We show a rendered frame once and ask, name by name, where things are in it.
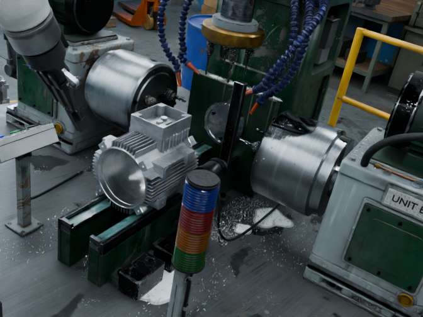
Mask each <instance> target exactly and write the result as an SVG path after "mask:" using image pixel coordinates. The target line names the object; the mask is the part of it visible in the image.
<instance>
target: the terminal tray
mask: <svg viewBox="0 0 423 317"><path fill-rule="evenodd" d="M161 104H163V103H159V104H156V105H154V106H151V107H149V108H146V109H143V110H141V111H138V112H136V113H133V114H131V120H130V133H131V132H133V131H134V132H136V131H137V133H138V132H140V133H143V135H144V134H146V136H149V138H150V137H152V140H154V143H155V142H157V149H158V151H159V152H160V153H161V152H162V153H164V151H165V152H167V149H168V150H170V149H171V148H172V149H173V147H176V145H177V146H179V144H182V142H183V143H184V141H185V139H186V138H187V137H188V135H189V129H190V125H191V117H192V115H190V114H187V113H184V112H182V111H180V110H178V109H175V108H172V107H170V106H168V105H166V104H163V106H161ZM137 114H140V115H137ZM184 114H187V116H185V115H184ZM161 125H164V126H161Z"/></svg>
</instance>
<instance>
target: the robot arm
mask: <svg viewBox="0 0 423 317"><path fill-rule="evenodd" d="M0 27H1V29H2V31H3V33H4V34H5V35H6V37H7V39H8V40H9V42H10V44H11V46H12V47H13V49H14V50H15V51H16V52H17V53H19V54H21V55H22V56H23V58H24V60H25V62H26V64H27V65H28V66H29V68H30V69H31V70H32V71H33V72H34V73H35V74H36V76H37V77H38V78H39V80H40V82H41V83H42V84H43V86H44V87H45V88H46V90H47V91H48V93H49V94H50V95H51V97H52V98H53V100H54V101H55V102H56V103H58V102H59V103H60V105H61V106H62V107H63V108H65V111H66V113H67V115H68V117H69V118H70V120H71V122H72V124H73V126H74V128H75V129H76V130H77V131H79V132H82V131H83V130H84V129H85V128H86V127H87V126H88V125H89V121H88V119H87V117H86V115H85V113H84V111H83V108H84V107H85V106H87V104H86V100H85V97H84V92H83V89H82V85H81V83H82V78H81V77H80V76H77V77H76V76H75V77H74V76H73V75H72V74H70V70H69V68H68V66H67V65H66V64H65V62H64V60H65V55H66V51H65V47H64V45H63V43H62V40H61V39H60V37H61V30H60V27H59V25H58V23H57V20H56V19H55V16H54V13H53V11H52V8H51V7H50V5H49V3H48V0H0Z"/></svg>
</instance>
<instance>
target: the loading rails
mask: <svg viewBox="0 0 423 317"><path fill-rule="evenodd" d="M192 148H193V150H195V152H197V153H198V154H196V155H197V156H198V158H197V159H198V160H199V161H197V162H198V163H199V164H197V165H198V166H200V165H204V164H205V163H206V162H207V161H208V160H210V157H211V153H212V147H211V146H208V145H206V144H205V141H204V140H202V141H200V142H198V143H197V144H195V145H193V146H192ZM238 159H239V156H238V155H236V156H234V157H233V156H232V161H231V164H230V170H229V171H228V172H227V174H226V176H225V177H224V178H222V179H221V180H220V181H221V183H220V199H221V205H222V206H224V205H225V204H227V203H228V202H229V201H230V196H229V195H226V193H227V192H229V191H230V190H231V189H232V186H233V182H234V177H235V171H236V168H237V163H238ZM182 199H183V194H181V193H179V192H177V191H176V194H175V195H174V196H172V197H170V198H169V199H167V200H166V205H165V206H164V207H163V208H161V209H160V210H158V209H155V208H153V209H152V210H150V211H149V212H148V213H146V214H144V215H142V214H140V215H138V216H137V215H136V213H135V212H133V213H132V214H129V213H128V214H127V212H126V213H123V211H122V212H121V210H119V211H118V208H117V209H115V207H113V204H112V205H110V202H108V197H107V196H106V194H102V195H100V196H98V197H96V198H94V199H92V200H90V201H88V202H86V203H84V204H83V205H81V206H79V207H77V208H76V209H73V210H72V211H69V212H68V213H66V214H64V215H62V216H60V217H58V249H57V260H59V261H61V262H62V263H63V264H65V265H66V266H68V267H70V266H72V265H74V264H75V263H77V262H78V261H80V260H81V259H83V258H84V257H86V256H87V255H89V260H88V272H87V279H88V280H89V281H91V282H92V283H93V284H95V285H97V286H98V287H102V286H103V285H105V284H106V283H107V282H108V281H110V282H112V283H114V284H115V285H116V286H118V277H119V271H121V270H122V269H123V268H124V267H126V266H127V265H128V264H130V263H131V262H133V261H134V260H136V259H137V258H138V257H139V256H141V255H142V254H143V253H145V252H148V251H150V250H151V249H152V250H154V247H155V244H156V243H158V242H159V241H161V240H162V239H164V238H165V237H166V236H168V235H169V234H170V233H172V232H173V231H174V230H175V229H177V228H178V223H179V215H180V210H181V203H182Z"/></svg>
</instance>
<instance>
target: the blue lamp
mask: <svg viewBox="0 0 423 317"><path fill-rule="evenodd" d="M219 188H220V186H218V187H217V188H216V189H212V190H209V191H205V190H200V189H196V188H194V187H192V186H191V185H189V184H188V183H187V181H186V179H185V185H184V192H183V199H182V203H183V205H184V206H185V207H186V208H188V209H189V210H191V211H194V212H197V213H207V212H210V211H213V210H214V209H215V207H216V203H217V197H218V192H219Z"/></svg>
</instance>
